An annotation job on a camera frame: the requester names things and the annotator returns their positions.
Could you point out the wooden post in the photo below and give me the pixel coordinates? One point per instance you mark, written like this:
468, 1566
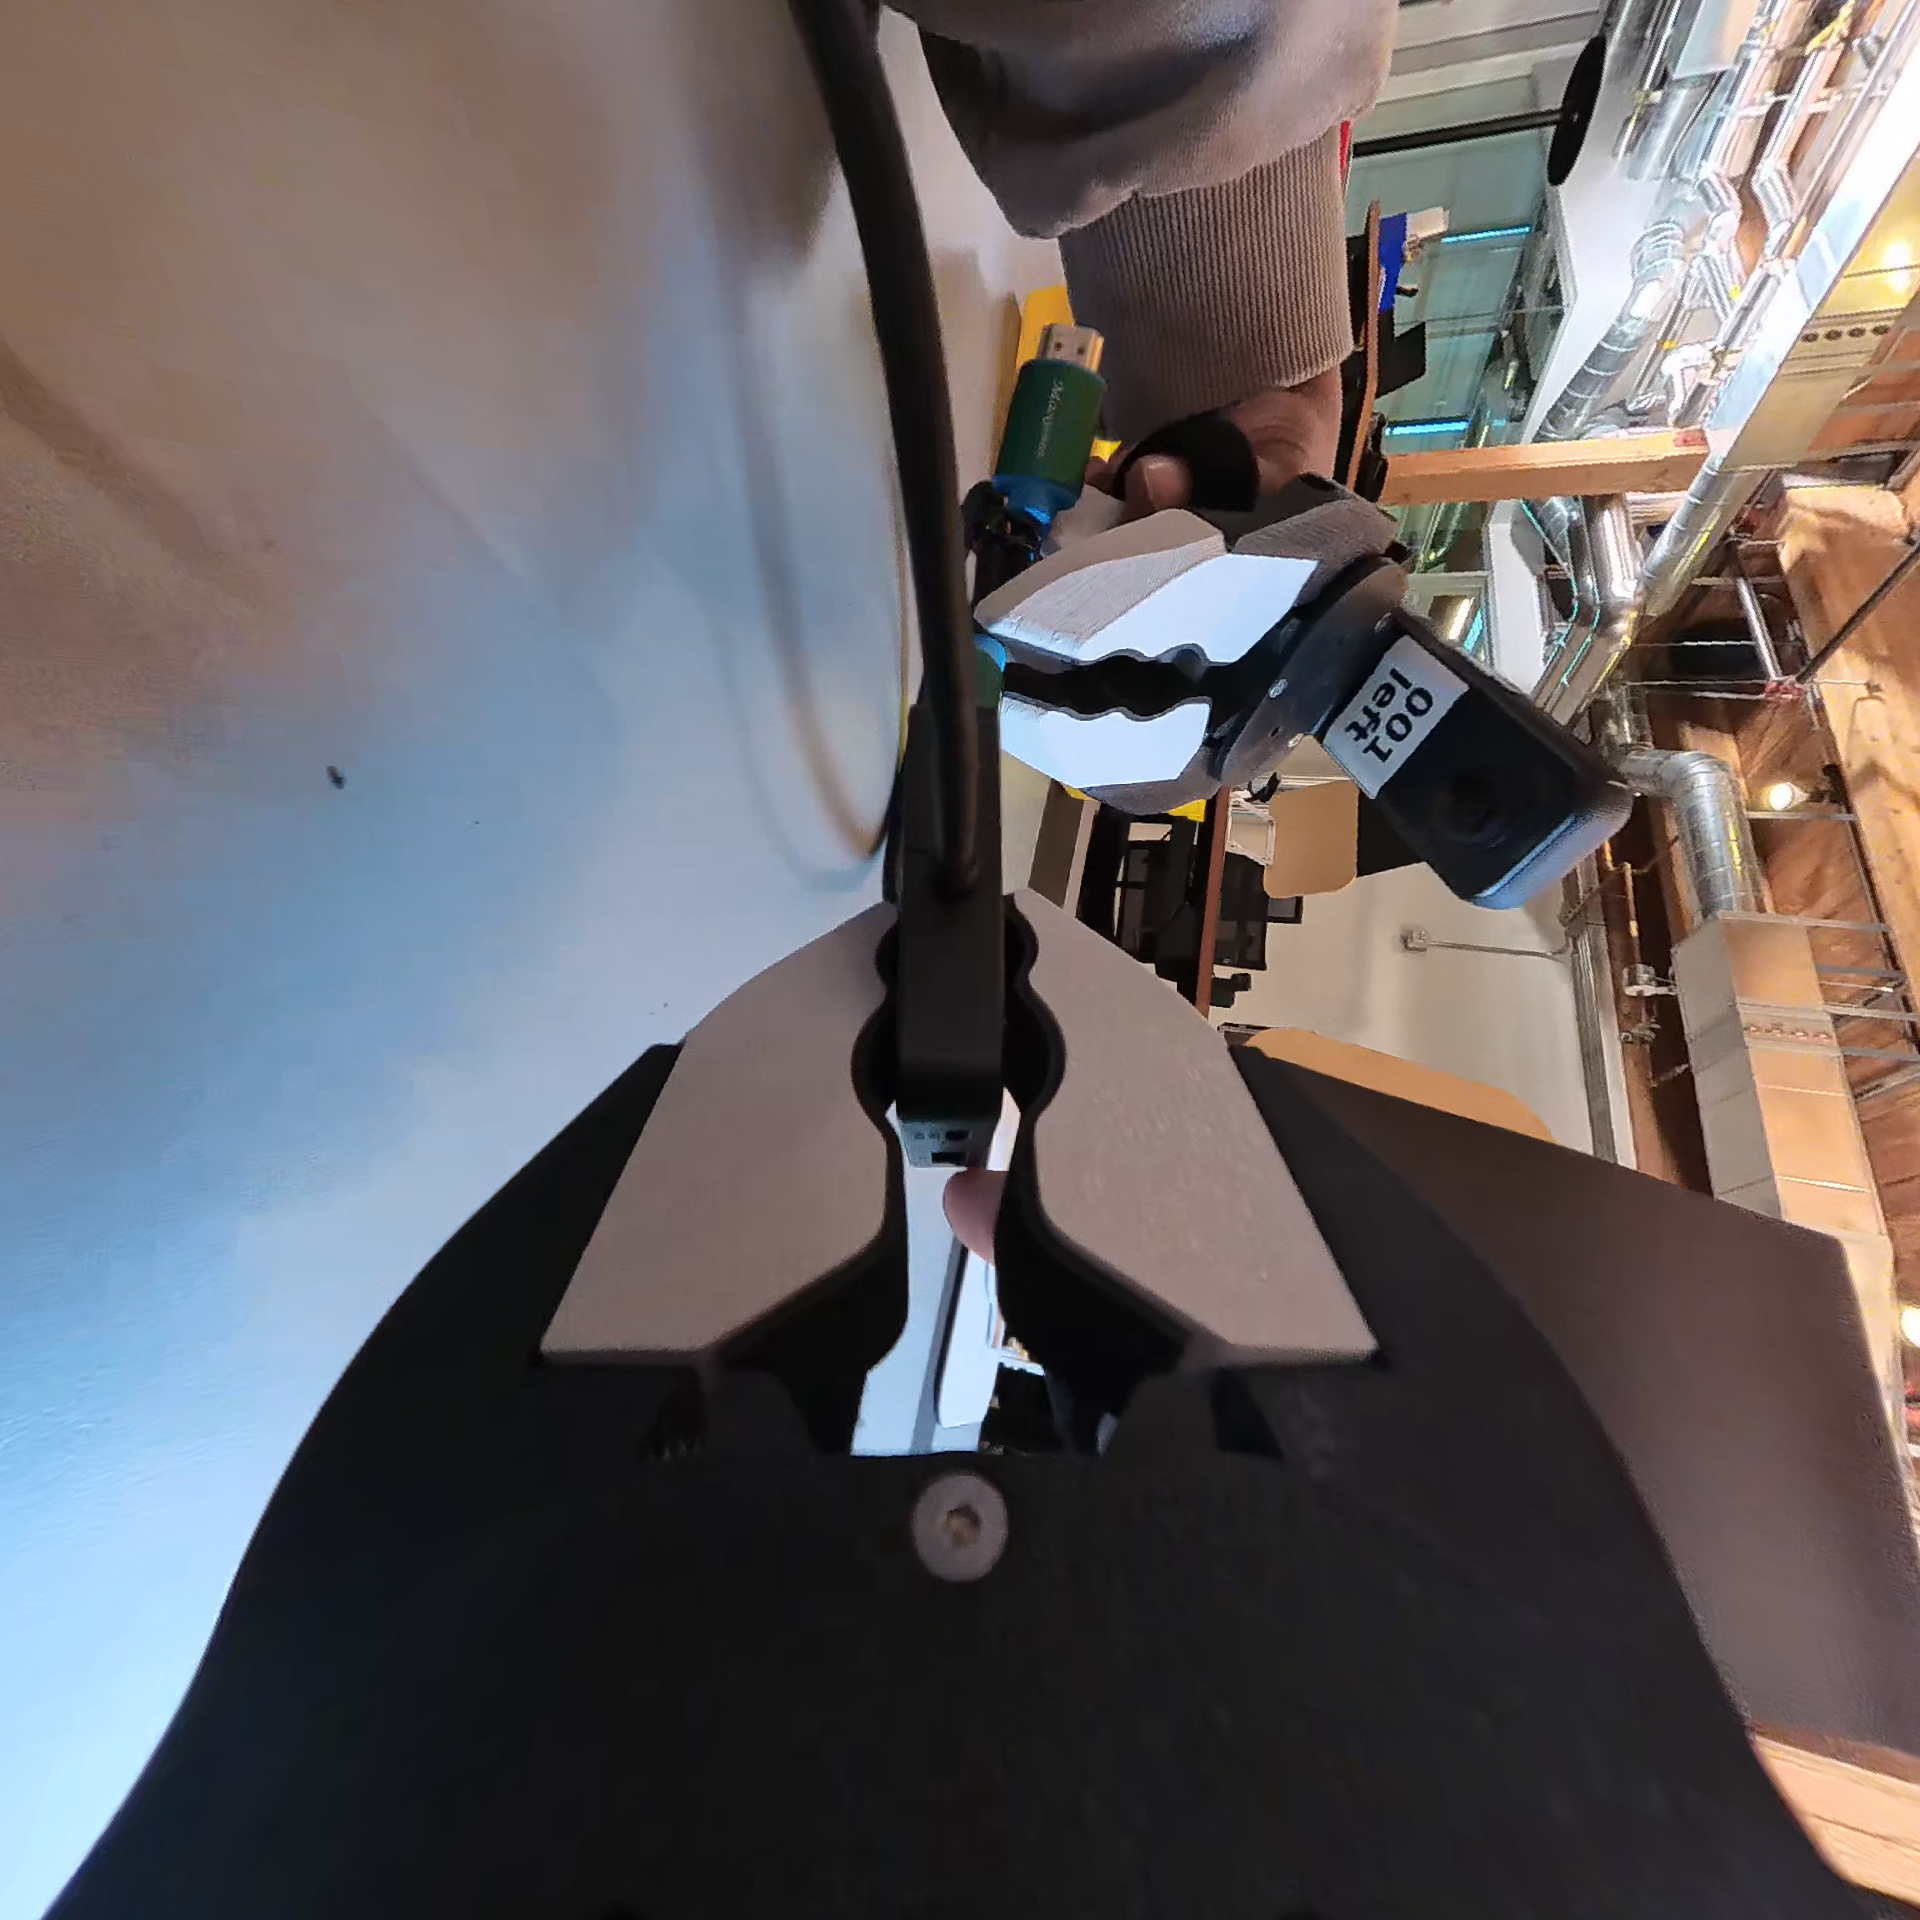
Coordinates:
1532, 466

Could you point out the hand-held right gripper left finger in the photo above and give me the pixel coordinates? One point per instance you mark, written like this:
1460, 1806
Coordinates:
737, 1200

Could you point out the silver air duct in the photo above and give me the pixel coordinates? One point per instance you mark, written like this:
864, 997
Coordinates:
1696, 825

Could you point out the person's left forearm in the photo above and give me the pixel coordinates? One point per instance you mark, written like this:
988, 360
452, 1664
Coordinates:
1200, 211

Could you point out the person's left hand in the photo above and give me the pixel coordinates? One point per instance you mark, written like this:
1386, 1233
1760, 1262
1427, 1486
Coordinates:
1297, 435

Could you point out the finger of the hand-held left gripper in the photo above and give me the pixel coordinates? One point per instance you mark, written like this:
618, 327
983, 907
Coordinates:
1111, 751
1171, 594

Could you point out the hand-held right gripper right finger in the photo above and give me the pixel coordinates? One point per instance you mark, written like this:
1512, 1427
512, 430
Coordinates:
1187, 1200

